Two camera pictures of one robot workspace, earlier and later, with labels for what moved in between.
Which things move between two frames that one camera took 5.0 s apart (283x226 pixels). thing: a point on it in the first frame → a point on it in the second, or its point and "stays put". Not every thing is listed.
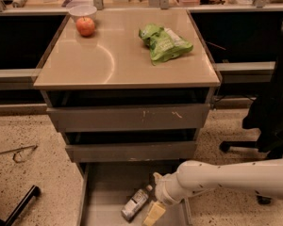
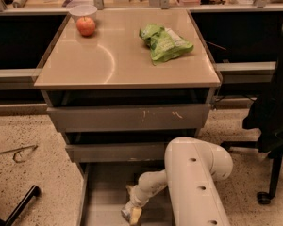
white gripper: x=162 y=189 → x=134 y=201
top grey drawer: x=173 y=117 stays put
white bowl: x=82 y=10 stays put
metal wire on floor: x=13 y=151 stays put
